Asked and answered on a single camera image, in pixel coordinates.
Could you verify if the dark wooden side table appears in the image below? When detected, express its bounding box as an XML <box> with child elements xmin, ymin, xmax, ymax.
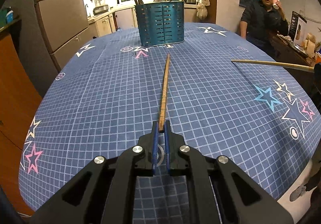
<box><xmin>268</xmin><ymin>31</ymin><xmax>315</xmax><ymax>67</ymax></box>

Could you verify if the seated man in black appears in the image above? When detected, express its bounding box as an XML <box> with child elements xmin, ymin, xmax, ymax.
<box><xmin>239</xmin><ymin>0</ymin><xmax>288</xmax><ymax>53</ymax></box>

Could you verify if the blue star grid tablecloth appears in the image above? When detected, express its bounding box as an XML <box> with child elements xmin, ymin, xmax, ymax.
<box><xmin>19</xmin><ymin>23</ymin><xmax>320</xmax><ymax>223</ymax></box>

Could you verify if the white paper cup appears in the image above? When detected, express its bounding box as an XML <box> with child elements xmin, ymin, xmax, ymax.
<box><xmin>271</xmin><ymin>0</ymin><xmax>279</xmax><ymax>10</ymax></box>

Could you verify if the orange wooden cabinet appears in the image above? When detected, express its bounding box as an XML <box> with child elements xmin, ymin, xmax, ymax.
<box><xmin>1</xmin><ymin>18</ymin><xmax>41</xmax><ymax>215</ymax></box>

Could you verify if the teal perforated utensil holder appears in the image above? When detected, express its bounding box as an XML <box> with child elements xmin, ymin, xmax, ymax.
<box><xmin>135</xmin><ymin>1</ymin><xmax>184</xmax><ymax>47</ymax></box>

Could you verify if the toaster oven on counter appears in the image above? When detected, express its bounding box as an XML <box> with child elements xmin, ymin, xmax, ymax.
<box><xmin>93</xmin><ymin>4</ymin><xmax>109</xmax><ymax>16</ymax></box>

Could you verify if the blue lidded cup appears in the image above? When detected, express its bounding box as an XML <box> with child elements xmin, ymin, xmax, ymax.
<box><xmin>6</xmin><ymin>10</ymin><xmax>14</xmax><ymax>24</ymax></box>

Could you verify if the silver refrigerator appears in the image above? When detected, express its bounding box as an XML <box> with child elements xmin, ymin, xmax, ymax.
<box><xmin>1</xmin><ymin>0</ymin><xmax>92</xmax><ymax>96</ymax></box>

